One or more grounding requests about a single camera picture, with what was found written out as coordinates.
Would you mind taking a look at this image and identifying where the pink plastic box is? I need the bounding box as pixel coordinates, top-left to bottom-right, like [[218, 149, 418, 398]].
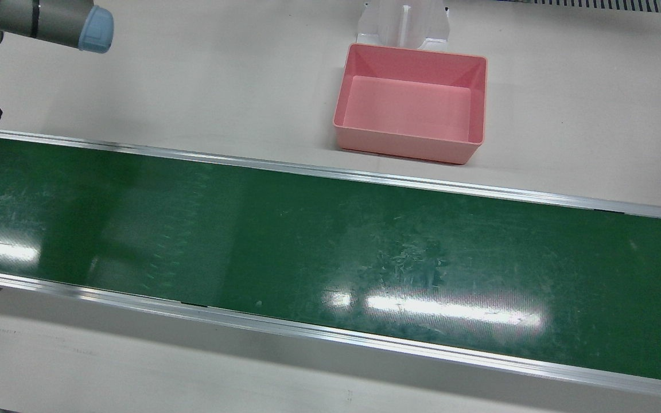
[[333, 43, 488, 166]]

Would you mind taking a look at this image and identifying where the green conveyor belt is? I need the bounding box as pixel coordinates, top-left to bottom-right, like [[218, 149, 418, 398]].
[[0, 127, 661, 402]]

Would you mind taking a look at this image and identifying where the white column stand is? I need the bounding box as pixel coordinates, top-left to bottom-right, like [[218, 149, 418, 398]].
[[357, 0, 452, 53]]

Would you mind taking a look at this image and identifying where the metal floor grate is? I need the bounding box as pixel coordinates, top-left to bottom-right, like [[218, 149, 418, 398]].
[[511, 0, 661, 16]]

